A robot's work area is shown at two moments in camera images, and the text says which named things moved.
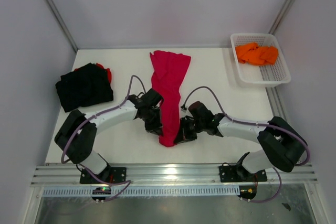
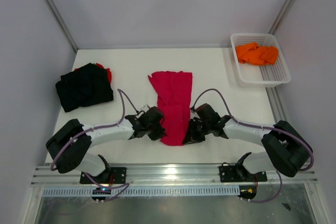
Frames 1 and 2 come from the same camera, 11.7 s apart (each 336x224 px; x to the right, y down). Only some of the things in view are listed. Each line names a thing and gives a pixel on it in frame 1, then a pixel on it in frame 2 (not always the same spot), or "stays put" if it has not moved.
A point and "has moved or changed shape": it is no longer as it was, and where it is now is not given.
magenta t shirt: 168,71 has moved or changed shape
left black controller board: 102,190 stays put
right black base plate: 229,174 stays put
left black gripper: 156,128 → 159,133
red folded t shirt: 108,70 stays put
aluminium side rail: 276,103 stays put
